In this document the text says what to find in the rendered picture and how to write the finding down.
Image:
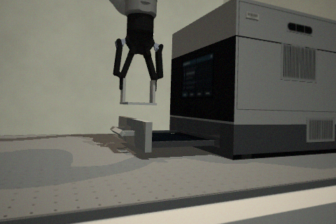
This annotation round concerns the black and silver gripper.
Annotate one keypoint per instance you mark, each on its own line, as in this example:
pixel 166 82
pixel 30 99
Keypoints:
pixel 139 40

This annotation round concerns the grey benchtop instrument with drawer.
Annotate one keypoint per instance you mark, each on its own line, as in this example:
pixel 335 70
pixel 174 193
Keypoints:
pixel 248 80

